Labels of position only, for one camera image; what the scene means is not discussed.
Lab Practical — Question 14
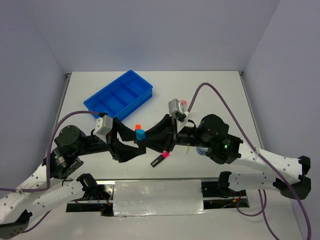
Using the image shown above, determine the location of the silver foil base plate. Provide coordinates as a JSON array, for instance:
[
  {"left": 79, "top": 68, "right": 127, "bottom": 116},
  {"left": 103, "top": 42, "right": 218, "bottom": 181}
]
[{"left": 113, "top": 179, "right": 205, "bottom": 217}]

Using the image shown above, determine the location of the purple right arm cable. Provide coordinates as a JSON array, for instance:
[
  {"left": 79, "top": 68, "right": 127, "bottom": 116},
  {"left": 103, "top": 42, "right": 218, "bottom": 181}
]
[{"left": 186, "top": 82, "right": 313, "bottom": 240}]

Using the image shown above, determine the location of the orange capped black highlighter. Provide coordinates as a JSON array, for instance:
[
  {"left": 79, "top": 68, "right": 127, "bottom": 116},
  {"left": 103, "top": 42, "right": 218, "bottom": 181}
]
[{"left": 135, "top": 124, "right": 142, "bottom": 130}]

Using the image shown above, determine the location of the blue highlighter cap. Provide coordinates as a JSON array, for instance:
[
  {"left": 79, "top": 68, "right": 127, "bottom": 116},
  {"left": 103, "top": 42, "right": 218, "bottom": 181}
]
[{"left": 135, "top": 129, "right": 146, "bottom": 141}]

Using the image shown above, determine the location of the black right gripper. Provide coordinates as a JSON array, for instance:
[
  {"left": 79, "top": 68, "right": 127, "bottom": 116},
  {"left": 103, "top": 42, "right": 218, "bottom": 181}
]
[{"left": 136, "top": 112, "right": 210, "bottom": 153}]

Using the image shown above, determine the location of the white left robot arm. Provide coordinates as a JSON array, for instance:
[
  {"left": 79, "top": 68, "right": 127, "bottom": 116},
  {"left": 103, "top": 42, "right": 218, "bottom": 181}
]
[{"left": 0, "top": 114, "right": 146, "bottom": 240}]

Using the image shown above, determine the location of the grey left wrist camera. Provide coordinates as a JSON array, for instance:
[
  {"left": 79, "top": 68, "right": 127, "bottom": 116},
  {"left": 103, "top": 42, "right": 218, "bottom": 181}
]
[{"left": 93, "top": 115, "right": 113, "bottom": 136}]

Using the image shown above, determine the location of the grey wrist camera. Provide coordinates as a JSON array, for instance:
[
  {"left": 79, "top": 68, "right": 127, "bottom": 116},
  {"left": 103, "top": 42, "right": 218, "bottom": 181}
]
[
  {"left": 168, "top": 98, "right": 187, "bottom": 122},
  {"left": 93, "top": 115, "right": 113, "bottom": 136}
]

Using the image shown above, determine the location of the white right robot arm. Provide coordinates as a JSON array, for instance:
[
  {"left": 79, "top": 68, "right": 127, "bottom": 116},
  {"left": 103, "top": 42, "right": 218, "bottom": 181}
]
[{"left": 135, "top": 114, "right": 311, "bottom": 200}]

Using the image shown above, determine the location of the blue paint jar right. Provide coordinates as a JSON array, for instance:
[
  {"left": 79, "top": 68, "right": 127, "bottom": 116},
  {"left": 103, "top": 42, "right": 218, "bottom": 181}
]
[{"left": 196, "top": 147, "right": 208, "bottom": 156}]

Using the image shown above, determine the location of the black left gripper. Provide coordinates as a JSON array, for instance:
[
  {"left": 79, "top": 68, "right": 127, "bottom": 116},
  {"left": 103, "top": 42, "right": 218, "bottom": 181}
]
[{"left": 75, "top": 116, "right": 147, "bottom": 163}]

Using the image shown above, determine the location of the pink capped black highlighter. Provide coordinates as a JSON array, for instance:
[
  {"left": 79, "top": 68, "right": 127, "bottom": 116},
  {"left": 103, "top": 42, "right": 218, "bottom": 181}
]
[{"left": 150, "top": 151, "right": 170, "bottom": 168}]

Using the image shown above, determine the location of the blue compartment tray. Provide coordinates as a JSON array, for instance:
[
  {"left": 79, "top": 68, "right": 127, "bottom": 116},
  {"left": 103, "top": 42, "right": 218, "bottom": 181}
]
[{"left": 83, "top": 70, "right": 153, "bottom": 121}]

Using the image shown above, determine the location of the pink lidded small bottle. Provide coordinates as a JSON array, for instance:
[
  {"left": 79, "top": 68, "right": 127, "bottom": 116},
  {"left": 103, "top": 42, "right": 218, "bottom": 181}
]
[{"left": 180, "top": 100, "right": 188, "bottom": 107}]

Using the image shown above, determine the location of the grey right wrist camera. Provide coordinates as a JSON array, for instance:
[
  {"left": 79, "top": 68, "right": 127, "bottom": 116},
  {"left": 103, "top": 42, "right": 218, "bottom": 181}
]
[{"left": 168, "top": 98, "right": 187, "bottom": 122}]

